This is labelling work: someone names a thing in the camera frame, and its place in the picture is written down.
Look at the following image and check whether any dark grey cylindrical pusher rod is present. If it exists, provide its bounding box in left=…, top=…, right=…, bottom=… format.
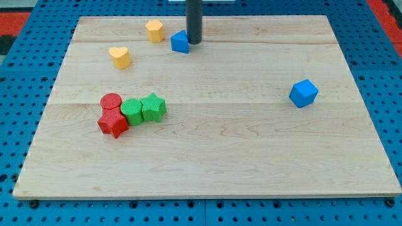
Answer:
left=185, top=0, right=202, bottom=45

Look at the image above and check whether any blue triangle block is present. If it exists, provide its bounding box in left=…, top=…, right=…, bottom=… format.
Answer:
left=171, top=30, right=189, bottom=54

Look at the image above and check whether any yellow hexagon block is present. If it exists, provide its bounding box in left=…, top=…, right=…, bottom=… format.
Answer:
left=145, top=20, right=165, bottom=43

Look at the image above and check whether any yellow heart block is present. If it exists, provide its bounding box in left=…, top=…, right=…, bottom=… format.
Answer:
left=109, top=47, right=131, bottom=70

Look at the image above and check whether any green star block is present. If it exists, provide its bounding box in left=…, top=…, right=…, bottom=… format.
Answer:
left=140, top=93, right=166, bottom=122

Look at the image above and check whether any green cylinder block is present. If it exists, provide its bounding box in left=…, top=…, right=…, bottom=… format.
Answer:
left=121, top=99, right=144, bottom=126

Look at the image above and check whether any red cylinder block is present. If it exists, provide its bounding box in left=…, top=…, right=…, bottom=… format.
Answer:
left=100, top=93, right=122, bottom=109

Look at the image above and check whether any light wooden board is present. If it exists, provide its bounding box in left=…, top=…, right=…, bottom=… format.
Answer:
left=13, top=15, right=401, bottom=200

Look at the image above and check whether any blue cube block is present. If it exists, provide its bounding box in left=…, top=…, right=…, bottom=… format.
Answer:
left=289, top=79, right=319, bottom=108

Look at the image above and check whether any red star block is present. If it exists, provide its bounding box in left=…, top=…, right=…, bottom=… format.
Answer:
left=97, top=107, right=129, bottom=139

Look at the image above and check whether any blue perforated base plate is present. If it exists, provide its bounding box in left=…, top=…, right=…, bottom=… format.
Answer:
left=1, top=1, right=401, bottom=225

